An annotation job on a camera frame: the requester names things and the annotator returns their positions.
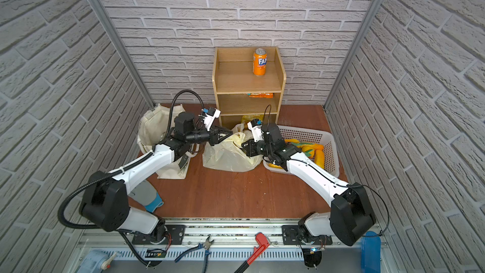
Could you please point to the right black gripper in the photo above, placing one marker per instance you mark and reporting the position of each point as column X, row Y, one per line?
column 252, row 150

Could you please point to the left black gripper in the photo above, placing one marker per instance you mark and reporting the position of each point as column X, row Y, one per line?
column 211, row 136

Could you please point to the cream plastic grocery bag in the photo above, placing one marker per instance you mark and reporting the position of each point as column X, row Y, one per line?
column 228, row 155

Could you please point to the yellow chips bag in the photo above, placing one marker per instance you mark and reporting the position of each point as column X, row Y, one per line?
column 247, row 118

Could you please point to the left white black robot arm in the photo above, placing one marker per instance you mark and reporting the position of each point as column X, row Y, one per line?
column 105, row 202

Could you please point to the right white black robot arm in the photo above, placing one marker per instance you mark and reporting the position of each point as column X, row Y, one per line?
column 351, row 214

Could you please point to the orange Fox's candy bag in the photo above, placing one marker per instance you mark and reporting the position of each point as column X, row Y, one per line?
column 261, row 95

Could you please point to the white plastic basket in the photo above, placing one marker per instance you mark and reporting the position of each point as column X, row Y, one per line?
column 324, row 138

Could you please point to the yellow banana toy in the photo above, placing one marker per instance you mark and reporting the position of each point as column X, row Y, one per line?
column 312, row 151

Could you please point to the wooden shelf unit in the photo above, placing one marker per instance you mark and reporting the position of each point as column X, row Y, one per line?
column 233, row 80

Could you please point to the orange Fanta can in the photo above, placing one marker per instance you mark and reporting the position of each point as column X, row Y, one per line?
column 259, row 62

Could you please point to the red black clamp tool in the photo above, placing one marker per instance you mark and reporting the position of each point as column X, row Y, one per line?
column 263, row 244

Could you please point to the grey blue work glove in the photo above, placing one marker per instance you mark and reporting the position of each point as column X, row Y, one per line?
column 146, row 194

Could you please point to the blue plastic container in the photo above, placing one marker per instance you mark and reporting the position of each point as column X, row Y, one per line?
column 371, row 253

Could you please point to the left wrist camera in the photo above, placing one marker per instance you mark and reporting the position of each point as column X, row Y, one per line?
column 209, row 116

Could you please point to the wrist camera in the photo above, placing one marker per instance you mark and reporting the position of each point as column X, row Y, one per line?
column 255, row 127
column 209, row 116

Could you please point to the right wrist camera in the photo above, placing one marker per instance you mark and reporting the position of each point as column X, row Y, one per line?
column 255, row 127

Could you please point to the aluminium mounting rail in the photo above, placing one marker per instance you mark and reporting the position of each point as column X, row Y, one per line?
column 233, row 240

